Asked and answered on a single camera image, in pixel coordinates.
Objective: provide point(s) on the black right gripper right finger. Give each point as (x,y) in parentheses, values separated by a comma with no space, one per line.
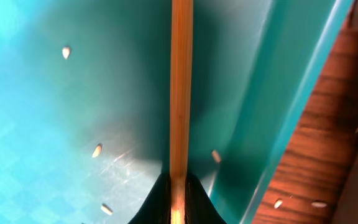
(198,207)

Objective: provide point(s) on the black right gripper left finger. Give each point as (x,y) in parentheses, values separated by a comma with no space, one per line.
(156,208)

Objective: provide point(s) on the wooden chopstick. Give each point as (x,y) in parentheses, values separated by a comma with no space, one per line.
(180,101)

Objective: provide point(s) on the teal plastic tray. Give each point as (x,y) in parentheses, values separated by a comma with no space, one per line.
(85,97)

